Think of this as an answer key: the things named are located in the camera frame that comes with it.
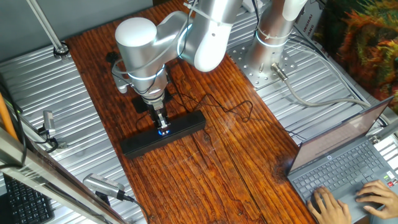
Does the silver robot mounting plate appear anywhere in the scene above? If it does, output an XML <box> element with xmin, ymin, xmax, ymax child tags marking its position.
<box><xmin>226</xmin><ymin>40</ymin><xmax>299</xmax><ymax>90</ymax></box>

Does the black speaker bar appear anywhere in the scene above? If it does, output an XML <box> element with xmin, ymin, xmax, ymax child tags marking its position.
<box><xmin>119</xmin><ymin>109</ymin><xmax>207</xmax><ymax>160</ymax></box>

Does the grey cable with metal plug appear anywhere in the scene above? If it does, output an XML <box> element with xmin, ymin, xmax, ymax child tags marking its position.
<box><xmin>270</xmin><ymin>62</ymin><xmax>374</xmax><ymax>109</ymax></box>

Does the aluminium frame bar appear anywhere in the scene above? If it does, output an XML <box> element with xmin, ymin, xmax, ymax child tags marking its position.
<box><xmin>0</xmin><ymin>126</ymin><xmax>127</xmax><ymax>224</ymax></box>

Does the person's left hand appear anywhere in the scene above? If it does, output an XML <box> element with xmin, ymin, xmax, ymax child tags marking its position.
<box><xmin>306</xmin><ymin>185</ymin><xmax>352</xmax><ymax>224</ymax></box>

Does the black depth camera cable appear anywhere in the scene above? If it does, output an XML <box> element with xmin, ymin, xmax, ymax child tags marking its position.
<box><xmin>117</xmin><ymin>191</ymin><xmax>152</xmax><ymax>224</ymax></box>

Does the orange pole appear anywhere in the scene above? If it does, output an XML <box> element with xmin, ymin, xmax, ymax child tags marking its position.
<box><xmin>0</xmin><ymin>92</ymin><xmax>19</xmax><ymax>141</ymax></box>

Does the colourful patterned fabric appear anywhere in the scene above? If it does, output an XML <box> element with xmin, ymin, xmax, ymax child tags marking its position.
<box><xmin>312</xmin><ymin>0</ymin><xmax>398</xmax><ymax>114</ymax></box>

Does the person's right hand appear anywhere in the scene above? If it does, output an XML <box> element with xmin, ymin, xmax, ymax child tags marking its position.
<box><xmin>355</xmin><ymin>179</ymin><xmax>398</xmax><ymax>220</ymax></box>

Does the black computer keyboard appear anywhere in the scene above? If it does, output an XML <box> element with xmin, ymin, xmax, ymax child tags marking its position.
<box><xmin>2</xmin><ymin>174</ymin><xmax>55</xmax><ymax>224</ymax></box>

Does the small grey bracket camera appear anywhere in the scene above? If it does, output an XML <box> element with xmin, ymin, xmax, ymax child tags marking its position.
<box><xmin>42</xmin><ymin>110</ymin><xmax>57</xmax><ymax>138</ymax></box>

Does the thin black speaker cable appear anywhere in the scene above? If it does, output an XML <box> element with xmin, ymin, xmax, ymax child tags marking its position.
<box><xmin>135</xmin><ymin>67</ymin><xmax>308</xmax><ymax>142</ymax></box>

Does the grey-blue trouser leg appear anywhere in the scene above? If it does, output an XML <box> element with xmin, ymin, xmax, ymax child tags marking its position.
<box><xmin>369</xmin><ymin>217</ymin><xmax>398</xmax><ymax>224</ymax></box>

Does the white plastic box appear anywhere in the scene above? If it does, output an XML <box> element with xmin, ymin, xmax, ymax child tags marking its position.
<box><xmin>241</xmin><ymin>0</ymin><xmax>265</xmax><ymax>14</ymax></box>

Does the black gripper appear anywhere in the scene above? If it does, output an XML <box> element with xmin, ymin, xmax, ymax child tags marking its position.
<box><xmin>146</xmin><ymin>99</ymin><xmax>171</xmax><ymax>131</ymax></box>

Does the silver metal pole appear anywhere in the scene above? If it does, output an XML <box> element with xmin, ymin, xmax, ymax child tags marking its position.
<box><xmin>25</xmin><ymin>0</ymin><xmax>71</xmax><ymax>60</ymax></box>

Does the dark grey laptop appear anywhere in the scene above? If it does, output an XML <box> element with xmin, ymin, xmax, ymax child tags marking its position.
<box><xmin>286</xmin><ymin>96</ymin><xmax>398</xmax><ymax>223</ymax></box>

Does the printed cardboard box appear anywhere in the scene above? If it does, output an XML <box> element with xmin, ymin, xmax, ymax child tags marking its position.
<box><xmin>293</xmin><ymin>0</ymin><xmax>327</xmax><ymax>43</ymax></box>

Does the silver white depth camera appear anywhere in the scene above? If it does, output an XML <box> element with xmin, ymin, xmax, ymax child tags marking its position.
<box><xmin>82</xmin><ymin>173</ymin><xmax>127</xmax><ymax>202</ymax></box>

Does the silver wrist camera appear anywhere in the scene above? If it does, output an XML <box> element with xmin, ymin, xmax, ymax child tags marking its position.
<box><xmin>111</xmin><ymin>67</ymin><xmax>130</xmax><ymax>95</ymax></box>

